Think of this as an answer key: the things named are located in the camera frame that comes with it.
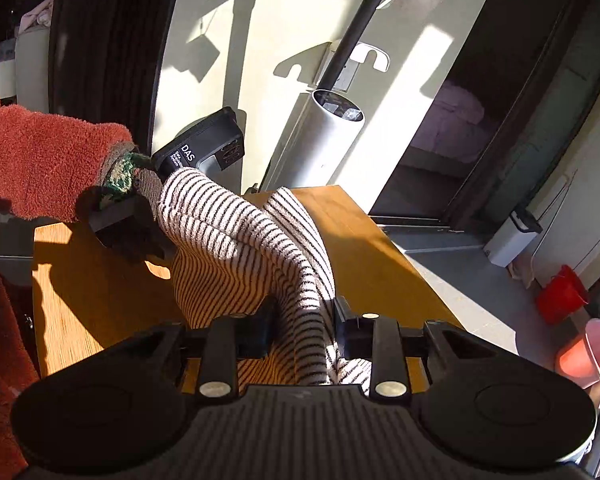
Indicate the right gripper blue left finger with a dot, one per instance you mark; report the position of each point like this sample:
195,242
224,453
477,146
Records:
229,340

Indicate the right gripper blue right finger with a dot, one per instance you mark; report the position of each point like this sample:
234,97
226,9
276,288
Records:
375,339

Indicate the striped grey sweater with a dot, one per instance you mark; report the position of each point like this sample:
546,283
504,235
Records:
230,255

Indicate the red fuzzy left sleeve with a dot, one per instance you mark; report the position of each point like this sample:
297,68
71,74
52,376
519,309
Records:
50,166

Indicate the white trash bin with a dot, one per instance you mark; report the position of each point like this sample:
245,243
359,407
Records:
515,234

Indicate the red bucket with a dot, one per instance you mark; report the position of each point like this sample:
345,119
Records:
562,296

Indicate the pink bucket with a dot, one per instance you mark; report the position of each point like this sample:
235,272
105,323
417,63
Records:
579,361

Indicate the bed with pink bedding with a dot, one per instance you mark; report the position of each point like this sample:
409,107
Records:
452,135

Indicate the black pole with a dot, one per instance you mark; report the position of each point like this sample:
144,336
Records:
348,42

